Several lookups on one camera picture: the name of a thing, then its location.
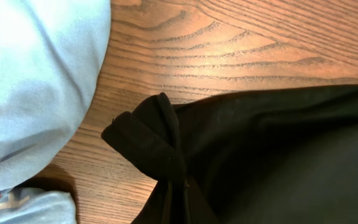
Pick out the light blue t-shirt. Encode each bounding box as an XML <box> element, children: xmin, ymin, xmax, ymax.
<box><xmin>0</xmin><ymin>0</ymin><xmax>111</xmax><ymax>223</ymax></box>

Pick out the black polo shirt with logo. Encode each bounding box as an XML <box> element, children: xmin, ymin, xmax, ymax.
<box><xmin>101</xmin><ymin>85</ymin><xmax>358</xmax><ymax>223</ymax></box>

